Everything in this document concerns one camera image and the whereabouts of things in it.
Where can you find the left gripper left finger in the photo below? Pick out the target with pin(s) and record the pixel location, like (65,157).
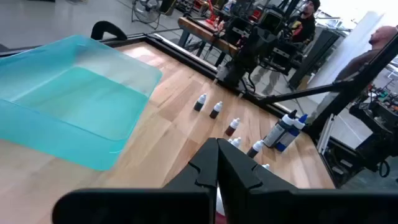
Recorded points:
(174,205)

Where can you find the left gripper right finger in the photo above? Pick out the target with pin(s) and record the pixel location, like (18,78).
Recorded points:
(280,205)

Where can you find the large red colouring bottle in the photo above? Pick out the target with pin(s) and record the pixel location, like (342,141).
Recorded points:
(219,202)

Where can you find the large blue-capped colouring bottle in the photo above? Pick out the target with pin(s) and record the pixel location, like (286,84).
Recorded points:
(290,137)

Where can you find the large black-capped colouring bottle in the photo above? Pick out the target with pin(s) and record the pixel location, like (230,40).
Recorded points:
(276,133)

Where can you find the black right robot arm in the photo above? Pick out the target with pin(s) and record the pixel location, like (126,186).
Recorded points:
(245,56)

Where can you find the person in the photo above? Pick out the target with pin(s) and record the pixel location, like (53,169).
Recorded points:
(381,35)
(306,28)

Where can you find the black tall cabinet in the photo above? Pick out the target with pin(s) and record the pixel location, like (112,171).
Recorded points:
(317,53)

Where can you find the red workshop tool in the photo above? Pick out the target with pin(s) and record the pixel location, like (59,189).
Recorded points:
(211,14)

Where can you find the wooden workbench black legs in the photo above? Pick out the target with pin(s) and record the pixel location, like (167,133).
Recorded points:
(199,31)

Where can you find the white partition panel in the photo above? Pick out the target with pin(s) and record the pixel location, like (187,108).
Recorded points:
(351,40)

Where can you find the black floor fan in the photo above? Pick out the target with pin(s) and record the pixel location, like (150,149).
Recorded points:
(146,11)

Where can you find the black equipment rack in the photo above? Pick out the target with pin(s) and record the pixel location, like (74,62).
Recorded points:
(376,124)

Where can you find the teal translucent plastic bin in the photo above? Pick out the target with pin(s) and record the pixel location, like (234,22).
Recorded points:
(77,102)

